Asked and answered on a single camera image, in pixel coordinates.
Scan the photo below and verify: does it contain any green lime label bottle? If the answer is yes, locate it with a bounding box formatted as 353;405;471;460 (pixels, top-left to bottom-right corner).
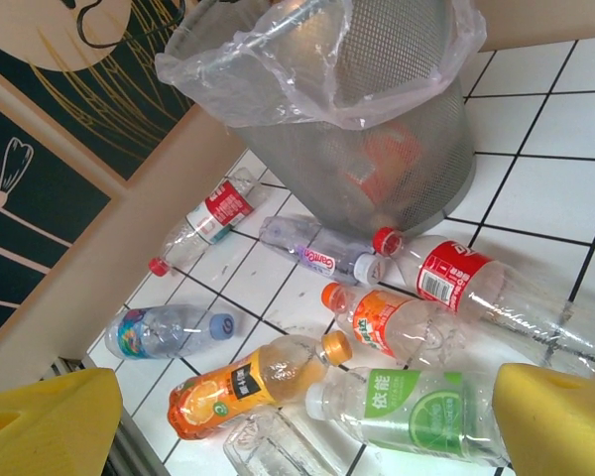
304;367;515;467

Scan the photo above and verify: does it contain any colourful label blue cap bottle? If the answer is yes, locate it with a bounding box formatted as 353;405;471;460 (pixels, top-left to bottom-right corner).
103;304;237;361

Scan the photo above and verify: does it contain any clear Ganten water bottle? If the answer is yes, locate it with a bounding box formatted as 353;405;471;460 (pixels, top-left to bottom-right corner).
258;215;389;287

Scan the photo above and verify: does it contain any orange label clear soda bottle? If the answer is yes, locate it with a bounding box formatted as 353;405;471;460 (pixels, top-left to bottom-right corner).
320;282;470;366

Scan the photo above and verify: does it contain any clear square bottle green ring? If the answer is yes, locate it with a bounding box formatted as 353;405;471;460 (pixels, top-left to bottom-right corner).
222;407;351;476

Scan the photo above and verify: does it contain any orange juice bottle black label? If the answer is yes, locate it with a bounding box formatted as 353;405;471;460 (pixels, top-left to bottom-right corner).
168;330;353;441

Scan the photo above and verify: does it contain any clear red label cola bottle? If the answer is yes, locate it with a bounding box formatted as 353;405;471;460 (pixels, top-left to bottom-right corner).
372;226;595;371

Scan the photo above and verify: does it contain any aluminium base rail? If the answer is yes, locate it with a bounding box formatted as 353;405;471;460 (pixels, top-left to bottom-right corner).
54;357;173;476

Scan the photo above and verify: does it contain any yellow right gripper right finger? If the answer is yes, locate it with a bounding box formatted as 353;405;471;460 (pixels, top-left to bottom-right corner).
493;362;595;476

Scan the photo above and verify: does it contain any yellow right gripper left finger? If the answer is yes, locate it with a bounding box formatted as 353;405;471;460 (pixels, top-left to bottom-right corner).
0;367;123;476

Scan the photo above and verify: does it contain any red white label water bottle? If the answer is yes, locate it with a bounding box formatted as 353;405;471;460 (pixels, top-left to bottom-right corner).
148;168;270;278

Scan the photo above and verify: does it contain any gold red energy drink bottle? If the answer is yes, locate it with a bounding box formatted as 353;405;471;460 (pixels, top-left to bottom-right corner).
344;129;423;205

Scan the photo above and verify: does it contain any grey metal mesh bin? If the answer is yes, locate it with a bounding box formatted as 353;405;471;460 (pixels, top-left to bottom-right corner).
166;0;478;238

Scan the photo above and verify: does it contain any clear plastic bin liner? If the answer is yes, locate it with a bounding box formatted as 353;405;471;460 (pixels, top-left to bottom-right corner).
154;0;487;131

